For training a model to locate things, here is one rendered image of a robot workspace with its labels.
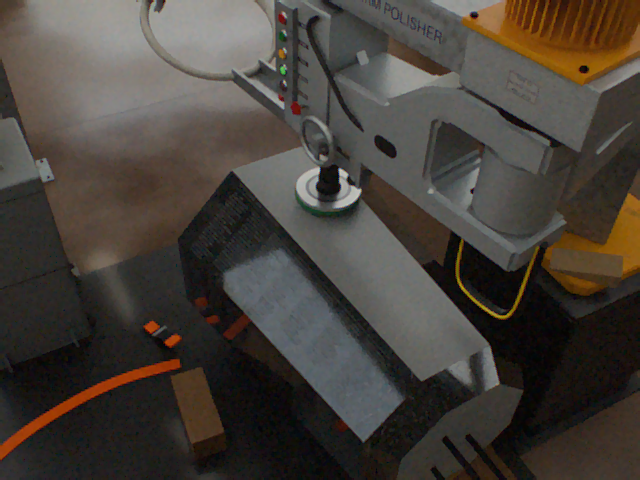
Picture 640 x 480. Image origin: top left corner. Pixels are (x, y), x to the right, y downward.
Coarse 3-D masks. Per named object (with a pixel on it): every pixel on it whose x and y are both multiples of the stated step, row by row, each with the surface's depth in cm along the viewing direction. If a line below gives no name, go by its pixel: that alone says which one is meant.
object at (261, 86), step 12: (264, 60) 232; (240, 72) 226; (264, 72) 234; (240, 84) 228; (252, 84) 222; (264, 84) 230; (252, 96) 225; (264, 96) 218; (276, 96) 225; (276, 108) 216; (336, 156) 200; (348, 180) 194
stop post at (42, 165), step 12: (0, 60) 309; (0, 72) 313; (0, 84) 316; (0, 96) 320; (12, 96) 322; (0, 108) 323; (12, 108) 326; (24, 132) 337; (48, 168) 361; (48, 180) 354
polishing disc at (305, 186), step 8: (304, 176) 227; (312, 176) 227; (344, 176) 227; (296, 184) 223; (304, 184) 224; (312, 184) 224; (344, 184) 224; (296, 192) 221; (304, 192) 221; (312, 192) 221; (344, 192) 221; (352, 192) 222; (304, 200) 218; (312, 200) 218; (320, 200) 218; (328, 200) 218; (336, 200) 218; (344, 200) 219; (352, 200) 219; (320, 208) 216; (328, 208) 216; (336, 208) 216; (344, 208) 217
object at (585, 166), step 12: (636, 120) 168; (624, 132) 165; (636, 132) 180; (600, 144) 157; (612, 144) 162; (624, 144) 176; (588, 156) 154; (600, 156) 159; (612, 156) 173; (576, 168) 154; (588, 168) 160; (600, 168) 169; (576, 180) 157; (588, 180) 166; (564, 192) 159
